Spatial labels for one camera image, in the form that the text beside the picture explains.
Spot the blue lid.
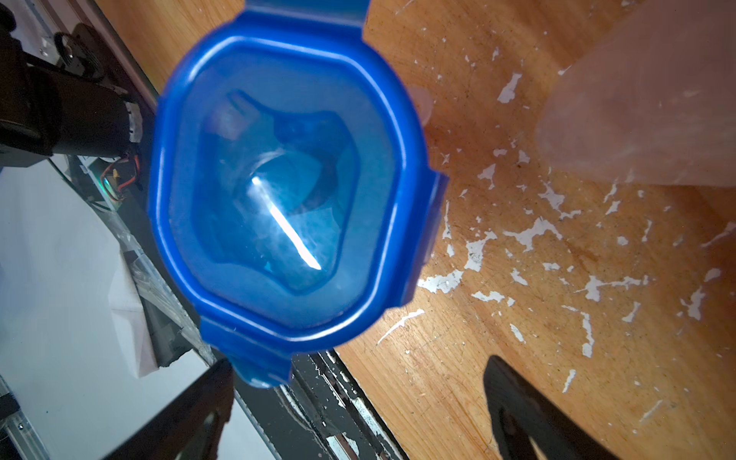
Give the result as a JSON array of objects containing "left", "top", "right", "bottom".
[{"left": 149, "top": 1, "right": 449, "bottom": 388}]

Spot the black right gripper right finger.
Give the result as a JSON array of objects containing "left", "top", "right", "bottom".
[{"left": 483, "top": 356, "right": 615, "bottom": 459}]

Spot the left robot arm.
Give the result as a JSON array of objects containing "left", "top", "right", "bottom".
[{"left": 1, "top": 6, "right": 144, "bottom": 168}]

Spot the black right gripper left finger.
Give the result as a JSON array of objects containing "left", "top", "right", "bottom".
[{"left": 107, "top": 360, "right": 235, "bottom": 459}]

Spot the clear plastic container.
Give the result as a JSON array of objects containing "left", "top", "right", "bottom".
[{"left": 536, "top": 1, "right": 735, "bottom": 187}]

